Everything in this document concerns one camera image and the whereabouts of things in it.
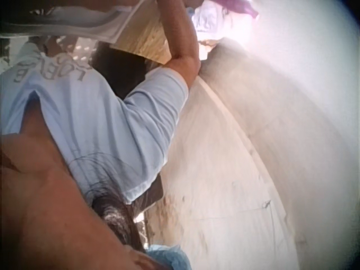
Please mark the blue cloth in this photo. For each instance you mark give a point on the blue cloth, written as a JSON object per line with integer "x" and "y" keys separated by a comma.
{"x": 167, "y": 258}

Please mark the grey and white cloth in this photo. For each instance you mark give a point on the grey and white cloth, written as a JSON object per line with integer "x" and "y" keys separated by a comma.
{"x": 84, "y": 19}

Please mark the white printed cloth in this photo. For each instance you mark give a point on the white printed cloth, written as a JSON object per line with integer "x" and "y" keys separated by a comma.
{"x": 209, "y": 18}

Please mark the tan woven mat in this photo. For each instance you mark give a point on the tan woven mat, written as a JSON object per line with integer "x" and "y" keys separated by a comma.
{"x": 143, "y": 33}

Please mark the purple cloth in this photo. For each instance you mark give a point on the purple cloth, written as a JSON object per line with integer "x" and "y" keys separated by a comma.
{"x": 239, "y": 7}

